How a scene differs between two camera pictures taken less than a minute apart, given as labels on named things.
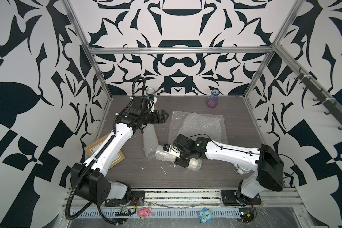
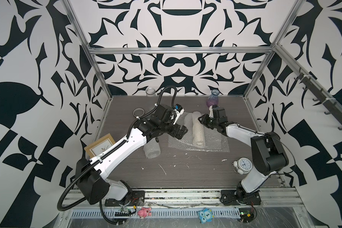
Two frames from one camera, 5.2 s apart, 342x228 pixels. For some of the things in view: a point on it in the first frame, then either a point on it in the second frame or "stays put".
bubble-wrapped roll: (150, 141) stays put
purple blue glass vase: (212, 99) stays put
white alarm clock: (240, 169) stays put
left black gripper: (161, 118) -> (180, 132)
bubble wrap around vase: (207, 126) stays put
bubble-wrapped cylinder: (195, 164) -> (198, 133)
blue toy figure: (205, 215) stays put
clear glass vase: (150, 90) stays put
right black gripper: (181, 162) -> (203, 119)
